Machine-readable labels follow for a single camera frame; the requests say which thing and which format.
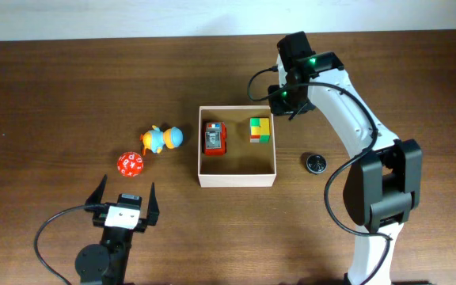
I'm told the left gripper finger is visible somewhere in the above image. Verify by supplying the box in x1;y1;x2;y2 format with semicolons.
146;183;160;226
85;174;108;212

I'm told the multicolour puzzle cube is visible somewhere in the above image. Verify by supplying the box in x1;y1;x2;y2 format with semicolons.
249;117;271;143

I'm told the red toy car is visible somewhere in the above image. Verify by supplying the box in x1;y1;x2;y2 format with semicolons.
203;122;227;156

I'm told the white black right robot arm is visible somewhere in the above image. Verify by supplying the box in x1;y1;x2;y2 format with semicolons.
266;32;423;284

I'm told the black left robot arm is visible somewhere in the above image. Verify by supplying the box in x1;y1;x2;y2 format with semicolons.
75;176;160;285

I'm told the red letter polyhedral die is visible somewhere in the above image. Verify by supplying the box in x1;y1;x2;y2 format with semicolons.
117;152;143;177

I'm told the black round cap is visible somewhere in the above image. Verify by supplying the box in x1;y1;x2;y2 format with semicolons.
306;154;328;174

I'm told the orange blue duck toy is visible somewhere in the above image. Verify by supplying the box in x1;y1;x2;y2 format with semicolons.
139;125;184;156

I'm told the beige open cardboard box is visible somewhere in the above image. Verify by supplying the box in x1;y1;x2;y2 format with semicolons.
197;105;277;188

